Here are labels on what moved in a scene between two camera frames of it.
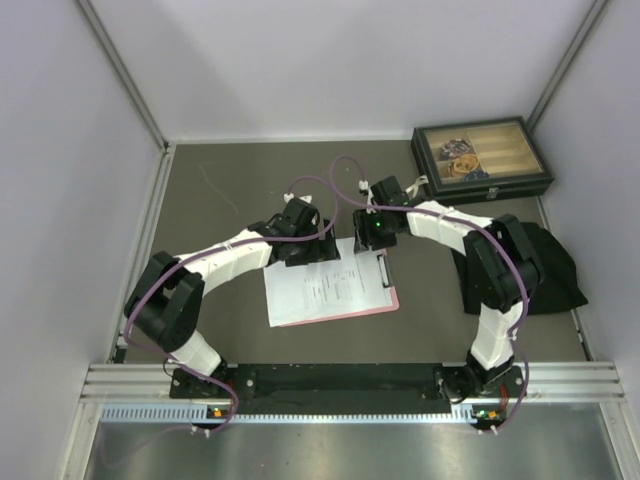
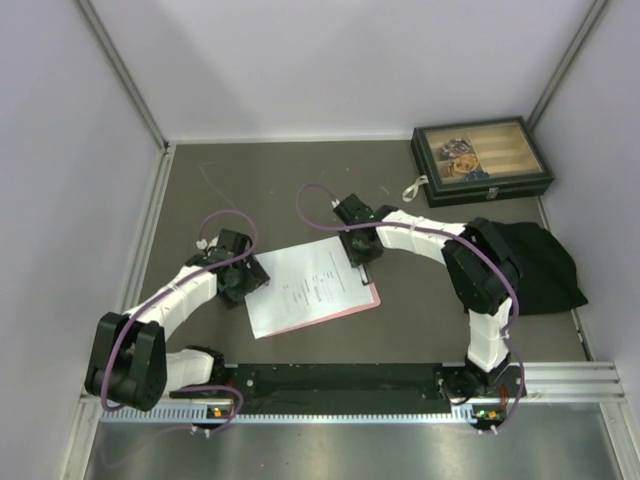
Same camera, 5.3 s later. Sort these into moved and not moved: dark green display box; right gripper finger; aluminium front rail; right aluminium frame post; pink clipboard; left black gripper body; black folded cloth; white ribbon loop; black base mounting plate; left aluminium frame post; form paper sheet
Moved: pink clipboard; right gripper finger; form paper sheet; left black gripper body
Not moved: black folded cloth; aluminium front rail; dark green display box; black base mounting plate; left aluminium frame post; white ribbon loop; right aluminium frame post
